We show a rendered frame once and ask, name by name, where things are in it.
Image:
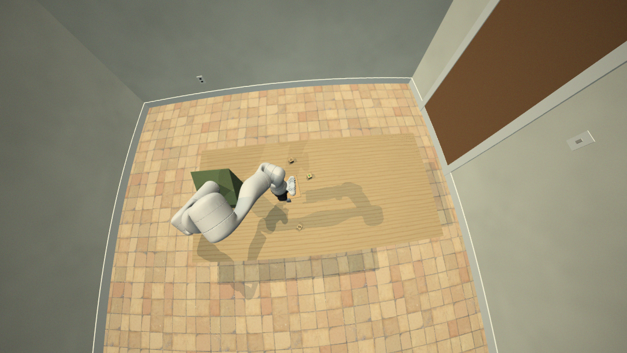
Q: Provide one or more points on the tan flat mat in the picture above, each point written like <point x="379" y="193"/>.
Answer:
<point x="297" y="188"/>

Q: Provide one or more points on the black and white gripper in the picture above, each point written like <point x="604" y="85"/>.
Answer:
<point x="290" y="187"/>

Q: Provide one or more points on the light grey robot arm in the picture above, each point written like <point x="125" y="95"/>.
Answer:
<point x="209" y="213"/>

